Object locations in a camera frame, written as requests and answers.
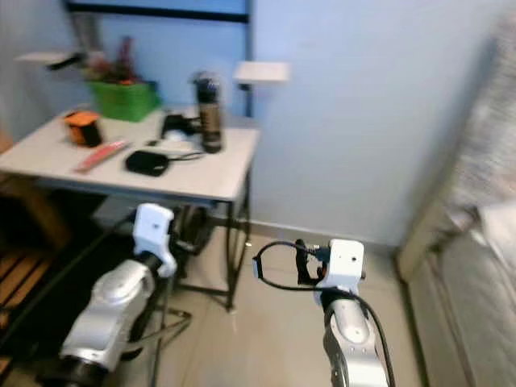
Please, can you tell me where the orange and black box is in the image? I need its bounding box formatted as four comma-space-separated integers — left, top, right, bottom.
64, 110, 105, 148

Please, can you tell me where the wooden slatted bench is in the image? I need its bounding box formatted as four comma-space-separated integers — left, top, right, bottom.
0, 125, 75, 380

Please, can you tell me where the tall black bottle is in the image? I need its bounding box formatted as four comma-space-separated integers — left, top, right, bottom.
193, 70, 226, 154

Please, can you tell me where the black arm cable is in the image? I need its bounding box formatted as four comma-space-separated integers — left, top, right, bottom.
4, 211, 139, 364
251, 239, 323, 292

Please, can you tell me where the small black gadget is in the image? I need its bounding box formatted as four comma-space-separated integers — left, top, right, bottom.
162, 112, 202, 139

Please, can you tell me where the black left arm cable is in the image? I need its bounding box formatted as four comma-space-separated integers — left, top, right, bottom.
4, 211, 139, 364

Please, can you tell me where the thin black cable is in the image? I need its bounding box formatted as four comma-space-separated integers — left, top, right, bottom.
168, 150, 206, 162

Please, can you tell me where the beige bed mattress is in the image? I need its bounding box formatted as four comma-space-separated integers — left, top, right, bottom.
394, 192, 516, 387

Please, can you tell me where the small white shelf board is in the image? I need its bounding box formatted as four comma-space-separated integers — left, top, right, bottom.
233, 60, 290, 85
15, 51, 83, 66

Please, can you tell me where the black metal rack frame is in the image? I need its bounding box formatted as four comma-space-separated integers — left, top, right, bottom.
63, 0, 256, 119

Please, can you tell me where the white table with black legs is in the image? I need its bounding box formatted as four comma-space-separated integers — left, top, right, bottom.
0, 107, 261, 313

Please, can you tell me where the green basket with plants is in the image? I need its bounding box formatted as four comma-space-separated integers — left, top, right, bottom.
87, 35, 163, 123

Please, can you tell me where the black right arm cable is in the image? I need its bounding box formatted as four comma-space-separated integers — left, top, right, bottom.
251, 239, 323, 292

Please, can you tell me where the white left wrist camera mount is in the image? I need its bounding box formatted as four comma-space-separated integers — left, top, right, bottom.
133, 202, 179, 279

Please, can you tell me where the black pouch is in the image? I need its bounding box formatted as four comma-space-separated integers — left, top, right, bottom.
124, 149, 171, 177

